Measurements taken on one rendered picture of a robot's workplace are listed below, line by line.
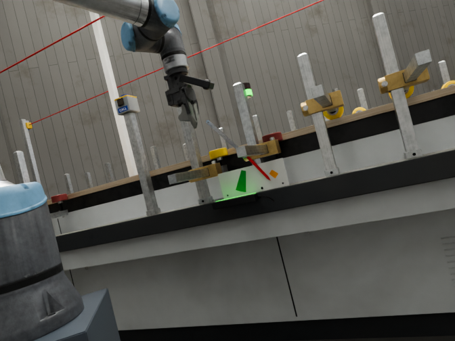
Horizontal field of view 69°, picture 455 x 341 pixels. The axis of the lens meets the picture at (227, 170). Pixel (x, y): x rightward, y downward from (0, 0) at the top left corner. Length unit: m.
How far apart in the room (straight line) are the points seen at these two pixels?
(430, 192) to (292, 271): 0.64
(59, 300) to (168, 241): 0.82
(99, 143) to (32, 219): 4.85
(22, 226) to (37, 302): 0.13
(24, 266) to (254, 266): 1.06
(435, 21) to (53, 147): 7.52
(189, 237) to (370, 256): 0.72
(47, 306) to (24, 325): 0.05
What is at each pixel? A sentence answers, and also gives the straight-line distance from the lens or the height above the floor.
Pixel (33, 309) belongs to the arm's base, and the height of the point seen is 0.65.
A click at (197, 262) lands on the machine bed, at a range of 1.66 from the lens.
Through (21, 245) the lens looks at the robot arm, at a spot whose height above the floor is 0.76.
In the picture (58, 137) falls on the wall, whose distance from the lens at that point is 5.65.
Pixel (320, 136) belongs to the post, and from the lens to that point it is 1.17.
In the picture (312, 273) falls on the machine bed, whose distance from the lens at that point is 1.50.
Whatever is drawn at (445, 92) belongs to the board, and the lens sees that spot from 1.40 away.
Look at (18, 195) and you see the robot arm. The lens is 0.69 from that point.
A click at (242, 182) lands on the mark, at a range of 1.23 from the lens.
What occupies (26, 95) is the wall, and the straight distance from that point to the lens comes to 5.91.
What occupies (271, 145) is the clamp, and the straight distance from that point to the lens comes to 1.19.
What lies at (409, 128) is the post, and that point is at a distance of 1.17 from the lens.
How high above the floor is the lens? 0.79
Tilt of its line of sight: 1 degrees up
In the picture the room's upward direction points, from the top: 14 degrees counter-clockwise
